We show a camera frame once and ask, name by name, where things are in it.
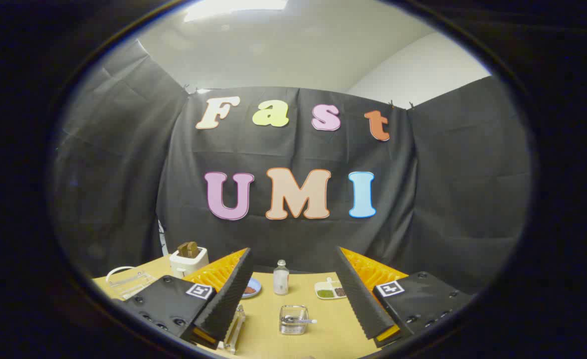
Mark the silver spoon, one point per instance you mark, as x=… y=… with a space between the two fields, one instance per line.
x=300 y=321

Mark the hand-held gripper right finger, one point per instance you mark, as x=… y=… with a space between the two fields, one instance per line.
x=358 y=294

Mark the clear acrylic dish rack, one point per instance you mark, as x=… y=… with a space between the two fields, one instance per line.
x=133 y=284

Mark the small blue plate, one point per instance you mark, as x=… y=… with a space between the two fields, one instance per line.
x=253 y=288

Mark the clear glass bottle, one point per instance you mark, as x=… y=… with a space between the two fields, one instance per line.
x=281 y=279

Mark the black backdrop cloth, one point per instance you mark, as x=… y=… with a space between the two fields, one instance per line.
x=293 y=239

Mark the white toaster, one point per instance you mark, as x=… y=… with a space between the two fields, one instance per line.
x=186 y=264

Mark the white divided sauce dish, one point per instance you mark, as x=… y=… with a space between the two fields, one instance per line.
x=329 y=290

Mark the brown bread slice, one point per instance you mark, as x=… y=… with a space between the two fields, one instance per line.
x=188 y=249

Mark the ceiling light panel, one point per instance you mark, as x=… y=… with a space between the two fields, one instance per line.
x=233 y=7

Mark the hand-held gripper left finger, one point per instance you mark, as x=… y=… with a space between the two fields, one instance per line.
x=228 y=294

